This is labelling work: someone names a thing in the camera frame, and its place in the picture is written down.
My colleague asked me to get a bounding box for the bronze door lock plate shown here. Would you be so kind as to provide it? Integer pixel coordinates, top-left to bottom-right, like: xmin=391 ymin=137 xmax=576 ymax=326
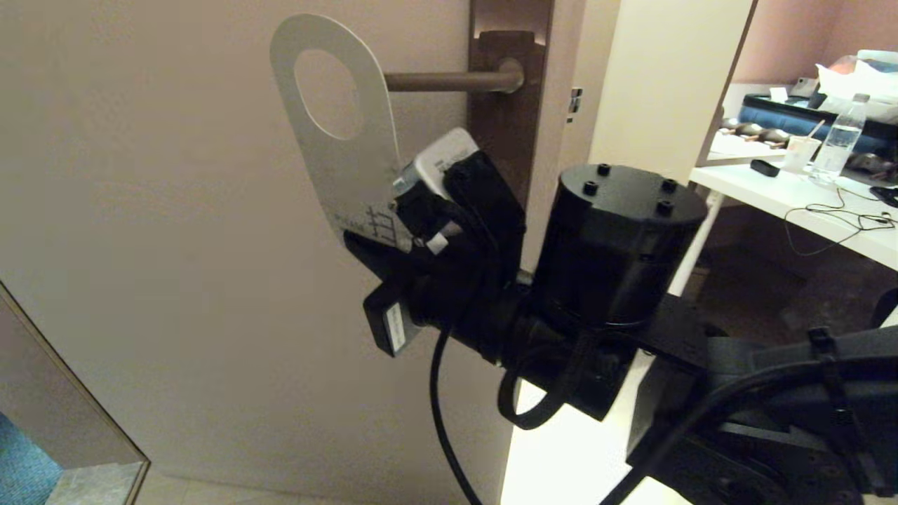
xmin=467 ymin=0 xmax=555 ymax=211

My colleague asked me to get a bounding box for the beige wooden door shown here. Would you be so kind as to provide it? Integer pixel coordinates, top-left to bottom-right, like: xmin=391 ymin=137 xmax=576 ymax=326
xmin=0 ymin=0 xmax=584 ymax=505

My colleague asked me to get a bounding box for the clear plastic water bottle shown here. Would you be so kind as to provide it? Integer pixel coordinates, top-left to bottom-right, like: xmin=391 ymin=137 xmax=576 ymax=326
xmin=807 ymin=93 xmax=868 ymax=187

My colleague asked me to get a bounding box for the white paper cup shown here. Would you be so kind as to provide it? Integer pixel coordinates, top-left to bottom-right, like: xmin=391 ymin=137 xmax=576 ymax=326
xmin=780 ymin=135 xmax=820 ymax=175

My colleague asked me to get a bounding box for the white plastic bag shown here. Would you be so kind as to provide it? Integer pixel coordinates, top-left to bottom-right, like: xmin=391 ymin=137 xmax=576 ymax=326
xmin=814 ymin=50 xmax=898 ymax=126

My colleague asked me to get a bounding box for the blue suitcase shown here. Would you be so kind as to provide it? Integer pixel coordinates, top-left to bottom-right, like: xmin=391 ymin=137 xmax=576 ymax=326
xmin=737 ymin=95 xmax=898 ymax=159

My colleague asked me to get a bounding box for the leg in dark trousers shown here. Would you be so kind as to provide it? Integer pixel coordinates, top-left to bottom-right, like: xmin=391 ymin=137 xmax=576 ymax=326
xmin=873 ymin=288 xmax=898 ymax=330

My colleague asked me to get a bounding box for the thin black earphone cable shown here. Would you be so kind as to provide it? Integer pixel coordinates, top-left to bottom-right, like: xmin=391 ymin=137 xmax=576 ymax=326
xmin=781 ymin=184 xmax=898 ymax=257

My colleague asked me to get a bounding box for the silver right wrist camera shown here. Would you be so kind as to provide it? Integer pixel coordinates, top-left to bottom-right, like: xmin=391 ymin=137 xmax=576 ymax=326
xmin=391 ymin=126 xmax=482 ymax=204

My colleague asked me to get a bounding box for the bronze door handle lever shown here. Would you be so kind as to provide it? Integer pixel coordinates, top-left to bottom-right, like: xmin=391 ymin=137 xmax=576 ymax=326
xmin=382 ymin=58 xmax=525 ymax=94

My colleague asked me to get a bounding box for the white table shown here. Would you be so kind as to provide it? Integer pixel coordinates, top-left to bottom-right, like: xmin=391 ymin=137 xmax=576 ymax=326
xmin=666 ymin=151 xmax=898 ymax=330

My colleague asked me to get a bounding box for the white door hanger sign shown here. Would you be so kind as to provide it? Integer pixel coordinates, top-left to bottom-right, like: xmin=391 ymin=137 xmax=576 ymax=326
xmin=270 ymin=13 xmax=415 ymax=253

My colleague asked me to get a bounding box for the white shelf cabinet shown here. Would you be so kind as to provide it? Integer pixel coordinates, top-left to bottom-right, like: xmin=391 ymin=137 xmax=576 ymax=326
xmin=561 ymin=0 xmax=758 ymax=302

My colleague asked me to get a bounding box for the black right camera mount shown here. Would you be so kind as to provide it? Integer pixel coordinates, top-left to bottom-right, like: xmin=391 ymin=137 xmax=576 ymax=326
xmin=396 ymin=151 xmax=528 ymax=281

